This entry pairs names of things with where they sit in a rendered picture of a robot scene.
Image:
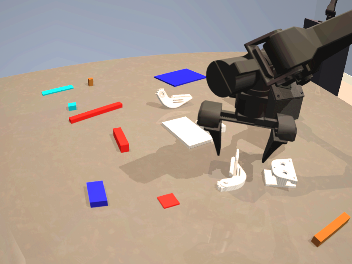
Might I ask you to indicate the blue rectangular block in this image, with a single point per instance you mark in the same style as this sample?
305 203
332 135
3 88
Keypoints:
97 194

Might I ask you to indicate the cyan flat rectangular plate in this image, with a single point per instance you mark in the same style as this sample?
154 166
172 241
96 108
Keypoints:
47 92

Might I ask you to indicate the blue flat square plate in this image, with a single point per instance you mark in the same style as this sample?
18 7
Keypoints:
180 77

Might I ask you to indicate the small cyan cube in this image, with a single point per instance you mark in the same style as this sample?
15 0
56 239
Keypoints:
72 106

